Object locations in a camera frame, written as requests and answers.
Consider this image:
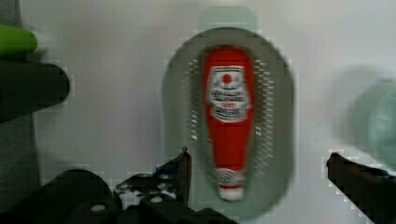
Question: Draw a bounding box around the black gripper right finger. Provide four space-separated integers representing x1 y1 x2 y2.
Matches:
326 152 396 224

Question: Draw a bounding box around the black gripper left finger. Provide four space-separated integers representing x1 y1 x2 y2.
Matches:
114 147 191 205

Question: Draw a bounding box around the red ketchup bottle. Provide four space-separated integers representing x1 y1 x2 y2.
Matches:
203 46 255 202

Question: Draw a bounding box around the green oval strainer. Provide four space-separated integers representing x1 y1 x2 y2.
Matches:
162 6 294 220

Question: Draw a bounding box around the teal round bowl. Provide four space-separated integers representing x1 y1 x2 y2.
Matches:
349 79 396 170

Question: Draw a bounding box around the black cylindrical container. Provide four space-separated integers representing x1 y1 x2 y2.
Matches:
1 169 121 224

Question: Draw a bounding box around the black round cup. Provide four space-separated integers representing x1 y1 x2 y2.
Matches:
0 60 70 122

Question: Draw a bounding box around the green toy fruit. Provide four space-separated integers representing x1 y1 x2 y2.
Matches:
0 24 38 56

